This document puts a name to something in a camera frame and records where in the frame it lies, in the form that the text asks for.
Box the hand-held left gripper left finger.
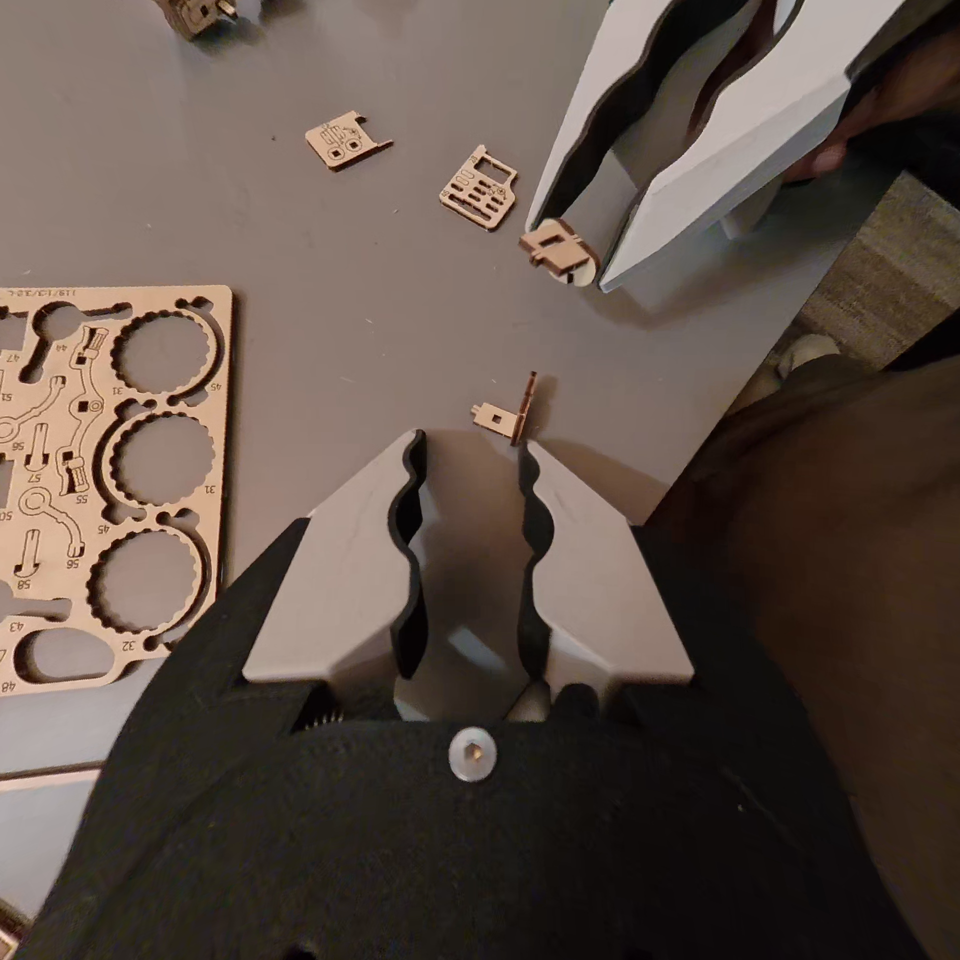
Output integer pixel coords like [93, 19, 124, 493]
[241, 429, 430, 687]

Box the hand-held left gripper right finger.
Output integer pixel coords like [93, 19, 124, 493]
[517, 441, 695, 695]

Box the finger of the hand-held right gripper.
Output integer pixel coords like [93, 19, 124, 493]
[597, 0, 910, 294]
[525, 0, 755, 235]

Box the small oval wooden assembly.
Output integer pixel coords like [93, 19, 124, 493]
[519, 217, 599, 288]

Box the L-shaped wooden piece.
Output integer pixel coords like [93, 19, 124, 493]
[471, 370, 539, 449]

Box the grey desk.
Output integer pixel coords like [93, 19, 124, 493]
[0, 0, 905, 960]

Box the person's right hand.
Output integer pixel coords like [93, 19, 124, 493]
[786, 137, 854, 186]

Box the slotted grid wooden piece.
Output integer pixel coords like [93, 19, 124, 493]
[438, 144, 520, 233]

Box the person's brown clothing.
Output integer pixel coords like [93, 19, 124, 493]
[645, 352, 960, 960]

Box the white shoe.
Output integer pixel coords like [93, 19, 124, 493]
[750, 333, 843, 402]

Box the square notched wooden piece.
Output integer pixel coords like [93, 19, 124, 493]
[304, 111, 395, 173]

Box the pale flat board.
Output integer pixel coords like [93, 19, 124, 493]
[0, 763, 105, 960]

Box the wooden sheet with round holes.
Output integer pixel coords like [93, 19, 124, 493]
[0, 283, 235, 700]

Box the wooden motorcycle model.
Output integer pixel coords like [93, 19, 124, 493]
[153, 0, 262, 40]

